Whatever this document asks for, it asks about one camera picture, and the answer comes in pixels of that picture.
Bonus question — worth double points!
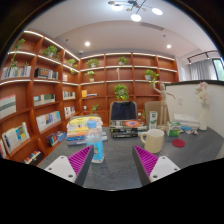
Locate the stack of dark books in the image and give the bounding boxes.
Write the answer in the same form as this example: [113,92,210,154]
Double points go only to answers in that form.
[109,119,148,139]

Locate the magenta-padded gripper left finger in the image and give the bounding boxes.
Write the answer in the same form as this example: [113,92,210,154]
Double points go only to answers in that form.
[44,144,95,187]

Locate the branched ceiling lamp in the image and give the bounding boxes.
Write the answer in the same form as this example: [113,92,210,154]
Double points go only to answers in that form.
[107,0,164,23]

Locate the tan chair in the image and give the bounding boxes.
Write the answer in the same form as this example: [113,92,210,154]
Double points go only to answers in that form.
[143,100,162,126]

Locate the clear blue-capped water bottle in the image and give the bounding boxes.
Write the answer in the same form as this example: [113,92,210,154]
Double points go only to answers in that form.
[84,120,105,164]

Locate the window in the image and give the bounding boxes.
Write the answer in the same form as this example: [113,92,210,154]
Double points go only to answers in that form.
[212,58,224,82]

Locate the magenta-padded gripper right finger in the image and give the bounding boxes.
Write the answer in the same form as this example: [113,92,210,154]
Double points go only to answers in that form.
[131,144,182,187]

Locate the grey curtain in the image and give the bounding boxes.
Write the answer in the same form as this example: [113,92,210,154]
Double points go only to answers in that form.
[188,59,218,81]

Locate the black track light rail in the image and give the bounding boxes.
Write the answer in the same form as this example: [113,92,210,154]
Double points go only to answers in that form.
[186,49,219,65]

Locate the cream mug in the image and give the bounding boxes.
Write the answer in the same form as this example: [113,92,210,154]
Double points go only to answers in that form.
[139,128,165,154]

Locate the wooden shelf unit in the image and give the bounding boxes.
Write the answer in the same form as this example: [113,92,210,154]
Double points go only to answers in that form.
[0,29,180,166]

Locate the flat round red coaster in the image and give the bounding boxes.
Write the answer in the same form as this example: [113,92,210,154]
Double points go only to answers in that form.
[171,138,186,149]

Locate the ceiling air vent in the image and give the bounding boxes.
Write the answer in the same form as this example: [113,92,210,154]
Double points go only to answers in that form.
[139,21,165,32]

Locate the stack of colourful books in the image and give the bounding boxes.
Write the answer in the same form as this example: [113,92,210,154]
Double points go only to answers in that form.
[65,114,108,147]

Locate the green and white carton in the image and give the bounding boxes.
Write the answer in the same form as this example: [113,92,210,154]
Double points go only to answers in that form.
[148,111,159,131]

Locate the white vase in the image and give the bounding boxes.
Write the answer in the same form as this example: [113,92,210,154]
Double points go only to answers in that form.
[198,105,209,131]

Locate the recessed ceiling spotlights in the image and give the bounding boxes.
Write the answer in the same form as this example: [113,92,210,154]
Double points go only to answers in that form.
[84,40,173,50]

